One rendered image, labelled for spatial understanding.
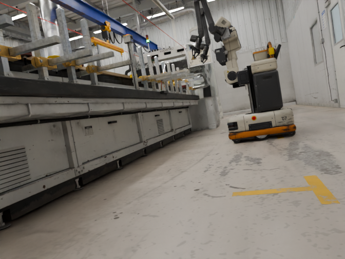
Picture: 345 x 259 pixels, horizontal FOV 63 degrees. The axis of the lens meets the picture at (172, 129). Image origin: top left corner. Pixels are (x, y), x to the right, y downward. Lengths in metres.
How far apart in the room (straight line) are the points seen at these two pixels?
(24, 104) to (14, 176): 0.42
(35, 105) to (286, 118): 2.28
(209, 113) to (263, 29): 7.10
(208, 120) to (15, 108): 4.52
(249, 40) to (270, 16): 1.16
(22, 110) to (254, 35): 11.18
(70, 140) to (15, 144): 0.42
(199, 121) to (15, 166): 4.49
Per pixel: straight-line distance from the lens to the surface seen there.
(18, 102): 1.49
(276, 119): 3.00
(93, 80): 2.05
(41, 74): 1.65
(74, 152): 2.08
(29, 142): 1.83
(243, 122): 2.99
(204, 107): 5.76
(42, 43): 1.38
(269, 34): 12.20
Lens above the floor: 0.42
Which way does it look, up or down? 3 degrees down
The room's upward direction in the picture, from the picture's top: 10 degrees counter-clockwise
